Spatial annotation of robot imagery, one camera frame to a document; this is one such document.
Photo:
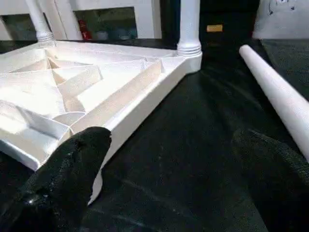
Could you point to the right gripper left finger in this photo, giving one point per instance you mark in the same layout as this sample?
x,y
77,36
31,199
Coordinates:
x,y
58,183

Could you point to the white plastic table leg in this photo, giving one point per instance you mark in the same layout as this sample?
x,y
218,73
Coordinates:
x,y
38,19
280,92
189,24

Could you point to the white cabinet with glass doors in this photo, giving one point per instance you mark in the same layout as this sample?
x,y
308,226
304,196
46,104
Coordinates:
x,y
145,19

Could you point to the small red bottle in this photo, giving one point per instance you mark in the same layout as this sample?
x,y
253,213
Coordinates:
x,y
84,30

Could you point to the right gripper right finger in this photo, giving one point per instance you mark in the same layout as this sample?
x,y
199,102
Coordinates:
x,y
280,188

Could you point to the small tan label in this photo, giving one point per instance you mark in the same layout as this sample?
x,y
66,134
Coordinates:
x,y
215,28

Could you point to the white plastic table top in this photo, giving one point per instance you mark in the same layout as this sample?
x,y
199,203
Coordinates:
x,y
72,82

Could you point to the black work mat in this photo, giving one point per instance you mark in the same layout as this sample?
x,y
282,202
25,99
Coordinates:
x,y
193,145

